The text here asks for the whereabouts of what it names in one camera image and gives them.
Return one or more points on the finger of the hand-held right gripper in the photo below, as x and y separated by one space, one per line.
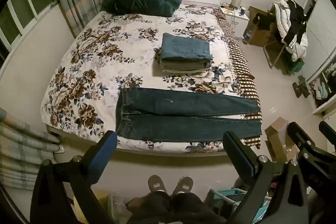
328 128
300 136

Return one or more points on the person's grey slipper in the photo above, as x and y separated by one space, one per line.
183 184
157 183

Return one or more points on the black garment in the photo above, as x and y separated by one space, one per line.
296 16

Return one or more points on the pair of green slippers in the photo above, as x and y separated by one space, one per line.
301 87

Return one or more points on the clear plastic bag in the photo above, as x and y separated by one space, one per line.
118 205

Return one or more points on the bed with floral sheet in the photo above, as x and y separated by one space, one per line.
97 61

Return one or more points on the brown checked bed sheet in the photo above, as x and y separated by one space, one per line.
240 61

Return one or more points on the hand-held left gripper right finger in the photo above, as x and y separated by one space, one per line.
237 153

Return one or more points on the person's right grey slipper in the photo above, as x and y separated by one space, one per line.
183 184

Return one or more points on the dark cup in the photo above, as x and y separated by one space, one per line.
243 11

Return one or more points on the white nightstand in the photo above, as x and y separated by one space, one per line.
239 23

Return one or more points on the cream table lamp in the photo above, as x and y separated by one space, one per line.
236 1

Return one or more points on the person's dark trouser legs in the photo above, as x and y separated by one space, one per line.
173 209

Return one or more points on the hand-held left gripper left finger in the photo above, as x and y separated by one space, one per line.
105 151

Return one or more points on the dark blue jeans pants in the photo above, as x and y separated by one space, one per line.
168 119

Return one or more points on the person's left grey slipper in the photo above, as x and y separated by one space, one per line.
157 183

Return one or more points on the large brown cardboard box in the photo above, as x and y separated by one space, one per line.
260 35

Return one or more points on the folded grey pants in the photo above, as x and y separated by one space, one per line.
181 63

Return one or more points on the teal plastic basket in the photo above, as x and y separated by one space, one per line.
228 196

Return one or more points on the small open cardboard box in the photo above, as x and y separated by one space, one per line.
278 140

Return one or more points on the window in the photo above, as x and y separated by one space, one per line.
21 8

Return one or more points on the white wardrobe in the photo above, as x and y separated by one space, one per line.
321 29

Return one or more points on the folded beige pants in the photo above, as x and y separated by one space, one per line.
183 70

